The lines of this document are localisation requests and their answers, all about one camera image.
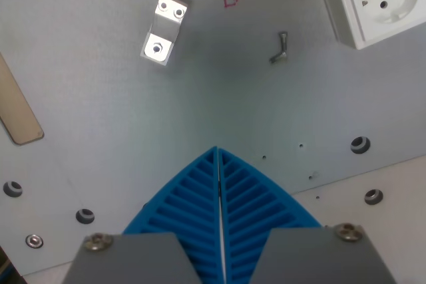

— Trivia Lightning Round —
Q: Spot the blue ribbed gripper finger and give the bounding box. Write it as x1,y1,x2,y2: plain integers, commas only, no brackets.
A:
218,146,397,284
61,146,223,284

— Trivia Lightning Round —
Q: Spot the grey round hole bushing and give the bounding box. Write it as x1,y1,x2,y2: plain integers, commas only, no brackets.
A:
363,189,384,206
350,135,371,155
75,208,96,225
3,180,23,199

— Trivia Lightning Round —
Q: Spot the steel hex socket bolt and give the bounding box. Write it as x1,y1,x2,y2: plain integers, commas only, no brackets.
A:
25,233,45,250

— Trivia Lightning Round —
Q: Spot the beige rounded slot strip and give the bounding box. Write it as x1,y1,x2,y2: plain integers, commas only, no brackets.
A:
0,51,45,146

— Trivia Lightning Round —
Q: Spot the aluminium base plate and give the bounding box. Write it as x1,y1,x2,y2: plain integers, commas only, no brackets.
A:
0,0,426,279

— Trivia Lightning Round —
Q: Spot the bent aluminium mounting bracket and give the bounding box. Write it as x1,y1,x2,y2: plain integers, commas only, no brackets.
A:
139,0,193,69

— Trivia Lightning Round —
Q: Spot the white wall power socket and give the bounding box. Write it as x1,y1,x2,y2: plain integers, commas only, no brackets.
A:
314,0,426,51

